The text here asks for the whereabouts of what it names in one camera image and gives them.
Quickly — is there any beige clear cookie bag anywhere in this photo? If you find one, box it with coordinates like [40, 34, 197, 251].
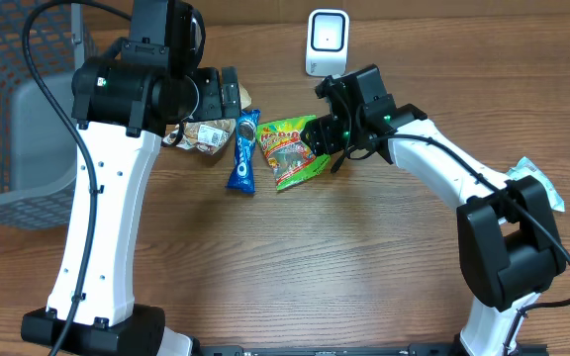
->
[161, 83, 253, 156]

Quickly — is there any green Haribo gummy bag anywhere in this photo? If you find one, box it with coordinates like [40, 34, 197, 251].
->
[256, 115, 331, 191]

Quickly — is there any blue Oreo cookie pack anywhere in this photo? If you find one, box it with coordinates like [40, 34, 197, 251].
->
[227, 109, 260, 194]

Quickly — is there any teal white snack packet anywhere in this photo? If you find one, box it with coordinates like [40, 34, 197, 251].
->
[506, 156, 565, 213]

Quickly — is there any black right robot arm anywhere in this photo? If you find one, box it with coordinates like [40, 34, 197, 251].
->
[301, 65, 567, 355]

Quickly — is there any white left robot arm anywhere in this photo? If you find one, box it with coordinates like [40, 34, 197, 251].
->
[21, 1, 241, 356]

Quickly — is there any white barcode scanner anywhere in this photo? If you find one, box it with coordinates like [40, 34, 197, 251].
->
[305, 8, 350, 77]

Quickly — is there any grey plastic mesh basket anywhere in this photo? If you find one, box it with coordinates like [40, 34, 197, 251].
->
[0, 1, 77, 229]

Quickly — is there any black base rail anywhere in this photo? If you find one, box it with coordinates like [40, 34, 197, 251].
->
[190, 340, 548, 356]

